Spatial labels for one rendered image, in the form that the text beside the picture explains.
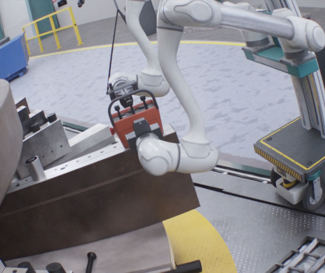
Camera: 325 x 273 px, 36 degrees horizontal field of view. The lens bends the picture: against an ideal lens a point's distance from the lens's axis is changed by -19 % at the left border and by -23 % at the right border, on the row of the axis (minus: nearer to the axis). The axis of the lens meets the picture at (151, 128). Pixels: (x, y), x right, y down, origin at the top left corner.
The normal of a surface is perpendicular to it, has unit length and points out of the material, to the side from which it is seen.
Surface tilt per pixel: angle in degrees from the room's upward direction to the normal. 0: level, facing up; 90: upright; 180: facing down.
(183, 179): 90
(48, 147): 90
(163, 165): 97
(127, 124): 97
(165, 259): 0
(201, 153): 81
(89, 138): 72
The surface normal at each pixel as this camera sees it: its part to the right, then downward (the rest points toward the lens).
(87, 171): 0.15, 0.26
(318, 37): 0.43, 0.18
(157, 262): -0.33, -0.90
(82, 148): 0.37, -0.18
